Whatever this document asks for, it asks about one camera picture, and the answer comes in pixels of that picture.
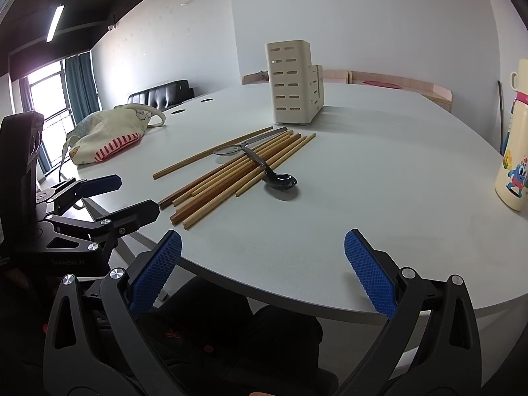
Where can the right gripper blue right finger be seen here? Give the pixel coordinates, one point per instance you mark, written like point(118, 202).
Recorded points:
point(398, 294)

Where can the wooden chopstick separate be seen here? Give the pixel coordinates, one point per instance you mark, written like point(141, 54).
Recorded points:
point(209, 151)

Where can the teal curtain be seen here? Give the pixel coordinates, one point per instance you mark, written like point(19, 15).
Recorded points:
point(81, 87)

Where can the cream cartoon thermos bottle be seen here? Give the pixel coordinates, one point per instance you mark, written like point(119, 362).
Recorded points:
point(511, 181)

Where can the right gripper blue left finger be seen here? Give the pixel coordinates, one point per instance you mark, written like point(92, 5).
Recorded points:
point(127, 295)

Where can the dark wooden chopstick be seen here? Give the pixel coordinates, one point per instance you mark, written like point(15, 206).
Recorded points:
point(185, 192)

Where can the cream canvas tote bag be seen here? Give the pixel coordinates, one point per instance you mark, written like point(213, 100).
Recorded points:
point(105, 133)

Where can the cream plastic utensil holder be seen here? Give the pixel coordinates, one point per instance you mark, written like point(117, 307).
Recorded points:
point(297, 90)

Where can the black leather sofa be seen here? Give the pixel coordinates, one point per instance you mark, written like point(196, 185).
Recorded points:
point(164, 96)

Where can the light wooden chopstick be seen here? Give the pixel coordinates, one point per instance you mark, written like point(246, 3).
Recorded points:
point(277, 160)

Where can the metal spoon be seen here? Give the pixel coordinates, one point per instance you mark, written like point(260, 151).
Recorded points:
point(236, 148)

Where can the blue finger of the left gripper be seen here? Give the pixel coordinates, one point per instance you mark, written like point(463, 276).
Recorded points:
point(68, 234)
point(67, 193)

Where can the pink wooden cabinet right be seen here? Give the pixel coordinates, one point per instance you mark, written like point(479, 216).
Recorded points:
point(442, 97)

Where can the window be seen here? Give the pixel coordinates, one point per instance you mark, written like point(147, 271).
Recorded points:
point(48, 93)

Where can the black ceramic spoon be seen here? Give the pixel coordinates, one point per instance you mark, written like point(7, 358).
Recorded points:
point(272, 179)

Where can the ceiling strip light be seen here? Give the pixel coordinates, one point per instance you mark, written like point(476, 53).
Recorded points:
point(54, 23)

